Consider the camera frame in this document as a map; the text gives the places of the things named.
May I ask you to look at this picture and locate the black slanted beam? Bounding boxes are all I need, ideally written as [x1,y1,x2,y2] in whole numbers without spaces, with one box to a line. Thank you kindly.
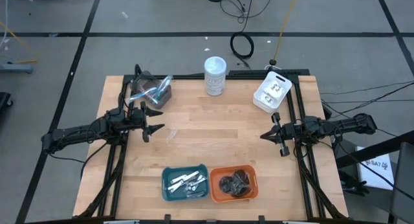
[334,129,414,169]

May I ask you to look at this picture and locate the bagged blue toothbrush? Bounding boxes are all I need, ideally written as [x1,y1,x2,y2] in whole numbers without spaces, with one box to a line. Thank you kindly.
[128,74,174,104]

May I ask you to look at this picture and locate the yellow hanging cable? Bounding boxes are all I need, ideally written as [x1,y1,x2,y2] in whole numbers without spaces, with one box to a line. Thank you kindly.
[272,0,301,65]

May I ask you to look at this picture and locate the black wheeled object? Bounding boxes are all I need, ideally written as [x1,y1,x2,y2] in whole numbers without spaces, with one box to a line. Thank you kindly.
[0,91,14,114]

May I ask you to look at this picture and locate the white plastic bin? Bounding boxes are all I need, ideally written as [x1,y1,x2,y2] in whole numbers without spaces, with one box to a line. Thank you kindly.
[252,70,293,115]

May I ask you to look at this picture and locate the orange plastic bin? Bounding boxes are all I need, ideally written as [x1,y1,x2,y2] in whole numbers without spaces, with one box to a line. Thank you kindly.
[209,164,260,204]

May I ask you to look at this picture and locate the grey flat stand base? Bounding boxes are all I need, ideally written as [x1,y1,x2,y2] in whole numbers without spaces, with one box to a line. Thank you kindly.
[0,63,34,74]

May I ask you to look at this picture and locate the black aluminium table frame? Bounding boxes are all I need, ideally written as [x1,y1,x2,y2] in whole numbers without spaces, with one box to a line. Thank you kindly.
[73,67,349,224]

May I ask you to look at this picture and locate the teal plastic bin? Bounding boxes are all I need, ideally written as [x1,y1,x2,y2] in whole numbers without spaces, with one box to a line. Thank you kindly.
[161,163,211,203]

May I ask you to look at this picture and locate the white printed box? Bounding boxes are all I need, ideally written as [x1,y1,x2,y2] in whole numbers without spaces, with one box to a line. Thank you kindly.
[354,145,396,192]

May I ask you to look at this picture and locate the long black floor cable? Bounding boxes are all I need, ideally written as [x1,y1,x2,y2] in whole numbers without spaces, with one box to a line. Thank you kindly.
[319,80,414,121]

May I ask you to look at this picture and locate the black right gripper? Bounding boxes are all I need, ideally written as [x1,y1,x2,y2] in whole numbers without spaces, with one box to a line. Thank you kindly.
[259,112,297,158]

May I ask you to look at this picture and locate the black stand foot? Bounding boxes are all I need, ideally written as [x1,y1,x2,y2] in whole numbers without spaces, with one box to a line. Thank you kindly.
[337,170,370,197]

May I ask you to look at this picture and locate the grey panel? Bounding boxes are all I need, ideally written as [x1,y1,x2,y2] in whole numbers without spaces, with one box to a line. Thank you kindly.
[389,141,414,224]

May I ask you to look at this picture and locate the bagged teal toothbrush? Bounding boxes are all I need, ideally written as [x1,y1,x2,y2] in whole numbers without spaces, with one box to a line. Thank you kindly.
[152,87,166,102]

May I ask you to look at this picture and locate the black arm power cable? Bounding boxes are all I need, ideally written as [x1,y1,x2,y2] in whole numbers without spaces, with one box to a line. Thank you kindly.
[48,141,109,180]

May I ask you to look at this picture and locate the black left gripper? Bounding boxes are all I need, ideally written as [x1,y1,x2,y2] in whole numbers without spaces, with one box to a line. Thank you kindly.
[129,101,166,144]

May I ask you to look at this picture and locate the yellow floor cable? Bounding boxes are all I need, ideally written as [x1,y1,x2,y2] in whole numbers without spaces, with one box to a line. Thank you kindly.
[0,20,39,65]

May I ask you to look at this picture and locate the bagged black hair ties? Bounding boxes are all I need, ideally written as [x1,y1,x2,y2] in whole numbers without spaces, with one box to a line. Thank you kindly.
[231,169,253,198]
[218,175,239,195]

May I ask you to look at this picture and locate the bagged silver grooming tool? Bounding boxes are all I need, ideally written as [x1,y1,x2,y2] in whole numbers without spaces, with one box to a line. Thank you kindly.
[167,170,201,186]
[184,189,207,199]
[184,174,208,192]
[167,181,187,194]

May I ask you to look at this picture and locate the small clear plastic bag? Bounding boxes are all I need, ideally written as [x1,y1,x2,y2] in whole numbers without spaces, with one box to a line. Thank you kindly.
[165,128,179,144]

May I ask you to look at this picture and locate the white wipes canister green label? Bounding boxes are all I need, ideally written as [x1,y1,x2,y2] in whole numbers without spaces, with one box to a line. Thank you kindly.
[203,56,228,97]

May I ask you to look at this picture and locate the tangled black floor cable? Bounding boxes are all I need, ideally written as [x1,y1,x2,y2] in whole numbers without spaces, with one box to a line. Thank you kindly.
[201,0,276,34]

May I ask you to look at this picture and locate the coiled black floor cable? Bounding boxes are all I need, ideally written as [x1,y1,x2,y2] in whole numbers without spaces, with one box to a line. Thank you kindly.
[229,32,256,60]

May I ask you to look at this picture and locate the grey translucent plastic bin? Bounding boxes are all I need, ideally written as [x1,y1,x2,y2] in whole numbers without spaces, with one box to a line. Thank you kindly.
[130,70,173,110]

